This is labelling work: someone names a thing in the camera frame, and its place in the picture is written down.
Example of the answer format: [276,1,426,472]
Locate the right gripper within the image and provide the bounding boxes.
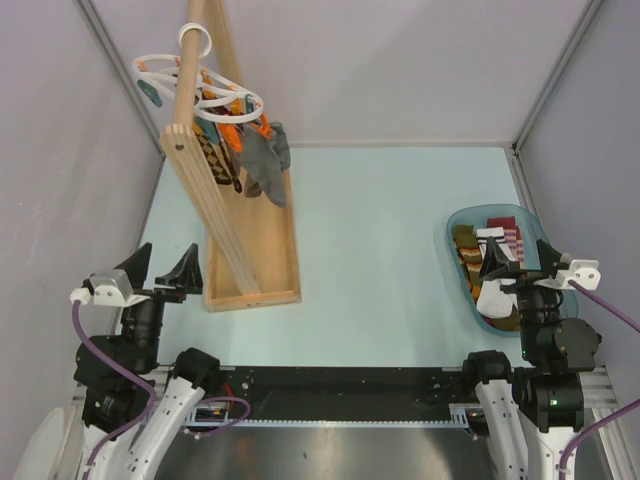
[478,234,563,358]

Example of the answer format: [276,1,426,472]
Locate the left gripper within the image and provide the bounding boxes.
[116,240,203,369]

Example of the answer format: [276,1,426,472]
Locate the wooden drying rack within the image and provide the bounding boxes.
[159,0,303,314]

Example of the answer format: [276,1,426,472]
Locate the teal clip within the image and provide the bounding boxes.
[136,79,163,108]

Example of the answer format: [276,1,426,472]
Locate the white sock black stripes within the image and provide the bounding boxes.
[476,227,516,275]

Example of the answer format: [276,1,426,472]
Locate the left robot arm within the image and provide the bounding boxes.
[70,243,222,479]

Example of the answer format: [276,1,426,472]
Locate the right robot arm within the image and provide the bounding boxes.
[461,237,602,479]

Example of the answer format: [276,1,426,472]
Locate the orange clip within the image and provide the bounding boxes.
[250,114,274,140]
[216,123,243,153]

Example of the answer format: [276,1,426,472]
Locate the purple striped sock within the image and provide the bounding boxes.
[503,226,526,268]

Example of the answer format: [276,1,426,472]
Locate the blue plastic basket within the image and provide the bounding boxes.
[445,202,581,339]

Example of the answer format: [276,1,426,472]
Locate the dark red sock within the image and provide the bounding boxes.
[487,216,517,230]

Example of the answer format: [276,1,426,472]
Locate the olive orange striped sock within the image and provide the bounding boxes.
[453,224,483,302]

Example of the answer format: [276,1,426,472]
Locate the brown argyle sock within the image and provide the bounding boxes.
[193,118,242,193]

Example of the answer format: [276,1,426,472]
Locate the grey sock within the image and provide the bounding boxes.
[236,127,287,208]
[270,122,291,172]

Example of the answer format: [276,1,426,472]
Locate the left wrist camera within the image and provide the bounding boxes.
[69,269,150,308]

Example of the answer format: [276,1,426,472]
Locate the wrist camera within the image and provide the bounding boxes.
[69,269,150,308]
[534,254,601,291]

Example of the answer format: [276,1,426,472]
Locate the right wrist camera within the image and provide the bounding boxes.
[534,254,601,291]

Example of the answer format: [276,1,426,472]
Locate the white cable duct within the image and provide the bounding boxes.
[184,407,469,431]

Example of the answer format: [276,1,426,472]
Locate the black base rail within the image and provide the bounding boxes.
[215,366,480,421]

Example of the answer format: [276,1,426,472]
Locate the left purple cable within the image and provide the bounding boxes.
[72,299,251,441]

